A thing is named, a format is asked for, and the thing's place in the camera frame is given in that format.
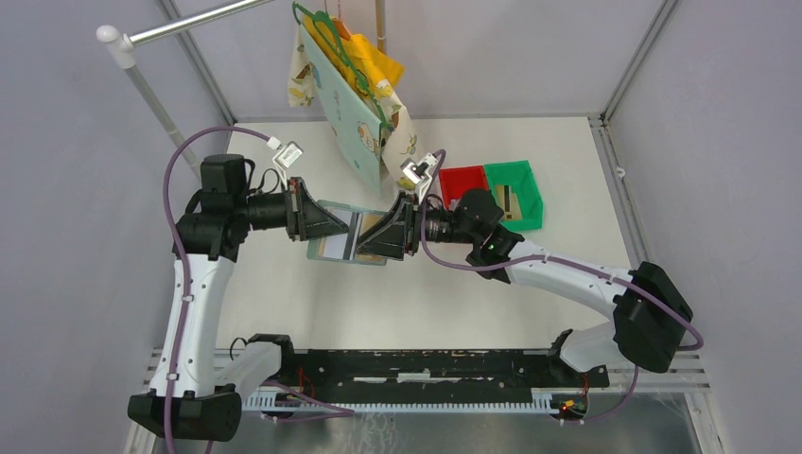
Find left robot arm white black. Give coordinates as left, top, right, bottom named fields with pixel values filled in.
left=128, top=154, right=349, bottom=442

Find green plastic bin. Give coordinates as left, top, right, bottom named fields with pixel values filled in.
left=483, top=160, right=544, bottom=233

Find grey white striped card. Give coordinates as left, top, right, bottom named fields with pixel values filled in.
left=317, top=208, right=361, bottom=261

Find mint cartoon print garment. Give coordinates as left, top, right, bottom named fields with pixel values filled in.
left=299, top=26, right=382, bottom=195

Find yellow garment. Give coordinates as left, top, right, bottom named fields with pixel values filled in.
left=303, top=16, right=405, bottom=100

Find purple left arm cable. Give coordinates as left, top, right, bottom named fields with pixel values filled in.
left=161, top=126, right=356, bottom=454

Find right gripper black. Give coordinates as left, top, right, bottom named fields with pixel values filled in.
left=357, top=190, right=479, bottom=260

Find green clothes hanger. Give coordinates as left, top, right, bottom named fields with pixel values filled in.
left=292, top=1, right=404, bottom=131

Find beige cards in green bin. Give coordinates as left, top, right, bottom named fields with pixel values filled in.
left=495, top=184, right=523, bottom=221

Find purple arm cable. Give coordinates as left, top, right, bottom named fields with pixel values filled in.
left=161, top=126, right=356, bottom=454
left=418, top=148, right=706, bottom=425

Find cream cartoon print garment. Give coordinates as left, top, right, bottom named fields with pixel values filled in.
left=288, top=30, right=419, bottom=190

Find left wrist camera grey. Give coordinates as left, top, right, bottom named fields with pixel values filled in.
left=266, top=137, right=304, bottom=189

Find gold printed card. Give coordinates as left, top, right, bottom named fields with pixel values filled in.
left=355, top=213, right=387, bottom=265

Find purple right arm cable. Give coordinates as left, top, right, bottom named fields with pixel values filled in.
left=418, top=148, right=706, bottom=425

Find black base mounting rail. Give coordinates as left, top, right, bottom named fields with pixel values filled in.
left=273, top=349, right=610, bottom=405

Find white slotted cable duct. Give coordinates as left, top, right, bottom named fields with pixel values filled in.
left=240, top=391, right=587, bottom=415

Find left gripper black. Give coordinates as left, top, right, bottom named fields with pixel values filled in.
left=235, top=177, right=349, bottom=241

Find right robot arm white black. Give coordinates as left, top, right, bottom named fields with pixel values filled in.
left=356, top=188, right=693, bottom=386

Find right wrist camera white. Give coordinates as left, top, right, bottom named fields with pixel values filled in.
left=401, top=153, right=440, bottom=202

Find red plastic bin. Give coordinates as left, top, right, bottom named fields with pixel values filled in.
left=439, top=166, right=489, bottom=209

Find metal clothes rack bar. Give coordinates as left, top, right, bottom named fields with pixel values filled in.
left=96, top=0, right=277, bottom=180

